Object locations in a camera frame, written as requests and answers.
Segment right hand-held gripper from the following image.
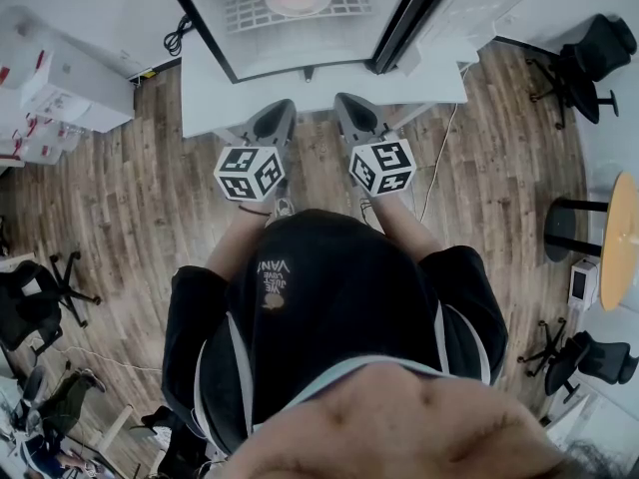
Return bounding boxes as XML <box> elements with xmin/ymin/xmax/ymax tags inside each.
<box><xmin>333</xmin><ymin>92</ymin><xmax>418</xmax><ymax>198</ymax></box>

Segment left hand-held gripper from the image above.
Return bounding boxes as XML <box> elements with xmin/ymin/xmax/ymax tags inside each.
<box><xmin>213</xmin><ymin>99</ymin><xmax>297</xmax><ymax>202</ymax></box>

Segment black oven with door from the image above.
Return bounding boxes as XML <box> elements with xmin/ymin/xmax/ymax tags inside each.
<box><xmin>163</xmin><ymin>0</ymin><xmax>550</xmax><ymax>85</ymax></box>

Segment person's left forearm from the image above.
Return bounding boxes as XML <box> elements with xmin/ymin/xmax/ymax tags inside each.
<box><xmin>204</xmin><ymin>200</ymin><xmax>274</xmax><ymax>281</ymax></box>

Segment person's right forearm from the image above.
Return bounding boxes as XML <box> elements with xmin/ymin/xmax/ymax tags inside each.
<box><xmin>371</xmin><ymin>195</ymin><xmax>445</xmax><ymax>258</ymax></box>

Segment white table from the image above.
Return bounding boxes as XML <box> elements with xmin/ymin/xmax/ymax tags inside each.
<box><xmin>179</xmin><ymin>30</ymin><xmax>470</xmax><ymax>139</ymax></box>

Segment person's left shoe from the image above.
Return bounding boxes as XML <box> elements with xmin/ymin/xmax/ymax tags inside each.
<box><xmin>272</xmin><ymin>195</ymin><xmax>297</xmax><ymax>224</ymax></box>

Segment person's black printed shirt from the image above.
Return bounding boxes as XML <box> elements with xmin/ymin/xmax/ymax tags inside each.
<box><xmin>160</xmin><ymin>209</ymin><xmax>509</xmax><ymax>456</ymax></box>

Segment large white cardboard box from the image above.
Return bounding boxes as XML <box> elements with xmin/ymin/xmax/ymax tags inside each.
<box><xmin>19</xmin><ymin>32</ymin><xmax>136</xmax><ymax>134</ymax></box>

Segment pile of red-marked white boxes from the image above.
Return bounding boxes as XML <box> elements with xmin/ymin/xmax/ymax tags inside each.
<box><xmin>0</xmin><ymin>112</ymin><xmax>86</xmax><ymax>165</ymax></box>

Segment black office chair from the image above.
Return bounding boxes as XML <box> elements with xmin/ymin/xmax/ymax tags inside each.
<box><xmin>518</xmin><ymin>316</ymin><xmax>633</xmax><ymax>403</ymax></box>
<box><xmin>527</xmin><ymin>12</ymin><xmax>639</xmax><ymax>130</ymax></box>
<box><xmin>129</xmin><ymin>404</ymin><xmax>221</xmax><ymax>479</ymax></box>
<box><xmin>0</xmin><ymin>249</ymin><xmax>101</xmax><ymax>363</ymax></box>

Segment small white screen device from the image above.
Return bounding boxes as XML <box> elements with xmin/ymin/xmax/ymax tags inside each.
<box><xmin>568</xmin><ymin>259</ymin><xmax>600</xmax><ymax>311</ymax></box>

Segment round wooden table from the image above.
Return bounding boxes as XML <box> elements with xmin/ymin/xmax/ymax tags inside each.
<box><xmin>543</xmin><ymin>170</ymin><xmax>639</xmax><ymax>313</ymax></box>

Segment person's face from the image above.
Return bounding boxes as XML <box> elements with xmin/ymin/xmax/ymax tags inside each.
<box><xmin>204</xmin><ymin>359</ymin><xmax>565</xmax><ymax>479</ymax></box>

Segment cluttered white desk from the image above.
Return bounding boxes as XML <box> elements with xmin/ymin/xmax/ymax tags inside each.
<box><xmin>0</xmin><ymin>376</ymin><xmax>166</xmax><ymax>479</ymax></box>

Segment white wire shelf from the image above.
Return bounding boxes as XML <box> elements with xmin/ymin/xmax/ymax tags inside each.
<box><xmin>222</xmin><ymin>0</ymin><xmax>373</xmax><ymax>34</ymax></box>

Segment black coiled power cord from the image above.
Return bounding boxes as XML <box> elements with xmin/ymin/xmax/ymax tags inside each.
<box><xmin>163</xmin><ymin>13</ymin><xmax>194</xmax><ymax>59</ymax></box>

